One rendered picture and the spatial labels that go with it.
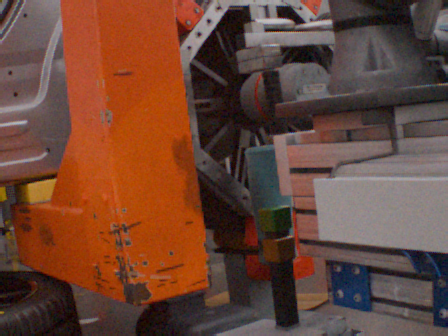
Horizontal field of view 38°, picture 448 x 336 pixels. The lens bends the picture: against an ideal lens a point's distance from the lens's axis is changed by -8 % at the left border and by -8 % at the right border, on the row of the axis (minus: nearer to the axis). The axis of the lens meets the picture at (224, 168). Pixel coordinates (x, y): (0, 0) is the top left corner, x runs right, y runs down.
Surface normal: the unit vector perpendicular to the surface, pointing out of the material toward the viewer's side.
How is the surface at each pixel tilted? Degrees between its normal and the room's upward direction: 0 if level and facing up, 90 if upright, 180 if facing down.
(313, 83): 90
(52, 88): 90
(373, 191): 90
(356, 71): 73
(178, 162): 90
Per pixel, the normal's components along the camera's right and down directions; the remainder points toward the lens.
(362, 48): -0.53, -0.18
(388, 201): -0.87, 0.15
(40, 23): 0.56, -0.03
